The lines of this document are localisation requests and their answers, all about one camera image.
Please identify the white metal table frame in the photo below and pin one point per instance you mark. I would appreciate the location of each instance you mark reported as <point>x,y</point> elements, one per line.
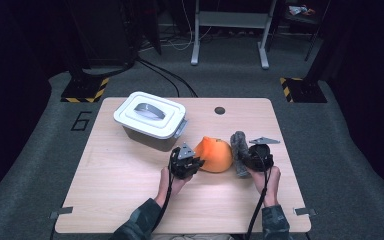
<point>233,19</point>

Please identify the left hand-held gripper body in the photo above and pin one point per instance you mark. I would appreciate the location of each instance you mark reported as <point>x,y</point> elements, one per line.
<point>182,166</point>

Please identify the person's left hand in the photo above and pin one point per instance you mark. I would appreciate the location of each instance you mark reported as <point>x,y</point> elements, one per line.
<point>163,186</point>

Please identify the orange plush toy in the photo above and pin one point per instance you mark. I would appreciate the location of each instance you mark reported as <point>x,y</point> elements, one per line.
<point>215,155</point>

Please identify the black cabinet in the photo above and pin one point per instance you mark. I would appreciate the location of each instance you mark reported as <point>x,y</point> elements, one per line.
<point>103,30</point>

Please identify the grey tape strip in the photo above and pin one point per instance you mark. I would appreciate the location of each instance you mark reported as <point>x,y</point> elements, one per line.
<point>305,211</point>
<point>60,212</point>

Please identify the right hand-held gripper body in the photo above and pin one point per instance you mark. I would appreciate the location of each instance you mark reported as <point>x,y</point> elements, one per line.
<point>260,158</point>

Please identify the white lidded plastic container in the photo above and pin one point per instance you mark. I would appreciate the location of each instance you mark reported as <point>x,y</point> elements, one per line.
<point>166,125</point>

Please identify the dark round table grommet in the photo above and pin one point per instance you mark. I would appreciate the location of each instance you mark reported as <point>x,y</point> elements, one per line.
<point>219,110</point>

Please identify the black striped stand base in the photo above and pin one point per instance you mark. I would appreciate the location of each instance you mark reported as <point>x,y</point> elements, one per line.
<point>305,90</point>
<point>85,90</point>

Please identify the grey plastic storage box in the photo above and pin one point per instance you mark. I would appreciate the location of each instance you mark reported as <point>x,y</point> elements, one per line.
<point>146,141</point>

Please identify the person's right hand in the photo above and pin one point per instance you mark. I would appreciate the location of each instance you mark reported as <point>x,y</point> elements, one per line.
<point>274,186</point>

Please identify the grey towel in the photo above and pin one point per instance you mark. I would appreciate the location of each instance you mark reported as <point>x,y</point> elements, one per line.
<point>239,150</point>

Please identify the white and orange shelf clutter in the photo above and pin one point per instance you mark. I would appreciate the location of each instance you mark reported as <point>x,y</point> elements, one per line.
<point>298,10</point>

